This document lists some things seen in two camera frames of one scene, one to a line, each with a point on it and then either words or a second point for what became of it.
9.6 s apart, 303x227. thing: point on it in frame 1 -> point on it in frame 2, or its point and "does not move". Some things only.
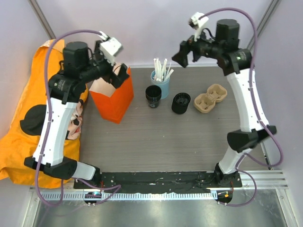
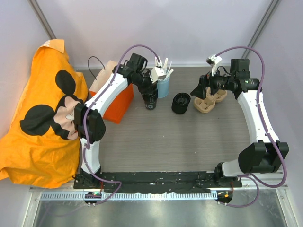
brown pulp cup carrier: x=205 y=102 does not move
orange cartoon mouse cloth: x=22 y=135 does not move
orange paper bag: x=112 y=102 does not move
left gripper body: x=102 y=68 -> x=145 y=83
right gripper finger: x=181 y=57 -> x=200 y=91
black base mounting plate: x=158 y=181 does not move
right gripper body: x=201 y=47 -> x=217 y=82
